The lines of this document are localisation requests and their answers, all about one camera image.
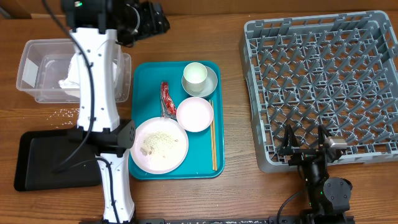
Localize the grey-green small saucer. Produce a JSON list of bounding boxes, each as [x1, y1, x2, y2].
[[182, 66, 218, 98]]

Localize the white napkin in bin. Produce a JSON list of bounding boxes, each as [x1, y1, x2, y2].
[[58, 54, 124, 98]]

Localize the spilled rice grains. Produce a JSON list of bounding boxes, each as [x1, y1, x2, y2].
[[45, 108, 80, 129]]

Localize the pink small bowl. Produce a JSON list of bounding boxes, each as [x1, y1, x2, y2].
[[176, 97, 214, 133]]

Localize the teal plastic tray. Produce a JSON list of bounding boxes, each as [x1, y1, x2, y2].
[[129, 61, 225, 180]]

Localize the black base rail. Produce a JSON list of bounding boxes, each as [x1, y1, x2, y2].
[[79, 215, 355, 224]]

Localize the white paper cup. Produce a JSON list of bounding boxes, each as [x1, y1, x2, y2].
[[183, 62, 208, 92]]

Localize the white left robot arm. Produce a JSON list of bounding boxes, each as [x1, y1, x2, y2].
[[60, 0, 170, 223]]

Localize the grey dishwasher rack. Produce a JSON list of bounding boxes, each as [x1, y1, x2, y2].
[[239, 11, 397, 173]]

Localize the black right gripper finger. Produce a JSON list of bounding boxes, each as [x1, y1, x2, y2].
[[318, 124, 331, 149], [282, 124, 299, 148]]

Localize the red snack wrapper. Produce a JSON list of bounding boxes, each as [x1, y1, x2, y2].
[[160, 82, 177, 119]]

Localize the black waste tray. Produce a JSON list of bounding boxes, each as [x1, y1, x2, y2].
[[14, 129, 101, 192]]

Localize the pink plate with rice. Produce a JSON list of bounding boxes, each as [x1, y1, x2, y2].
[[130, 117, 189, 174]]

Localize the wooden chopstick left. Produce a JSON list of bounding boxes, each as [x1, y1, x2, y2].
[[209, 100, 216, 170]]

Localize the clear plastic bin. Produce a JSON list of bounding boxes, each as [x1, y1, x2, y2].
[[16, 37, 132, 104]]

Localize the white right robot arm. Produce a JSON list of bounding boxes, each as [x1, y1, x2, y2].
[[276, 125, 355, 224]]

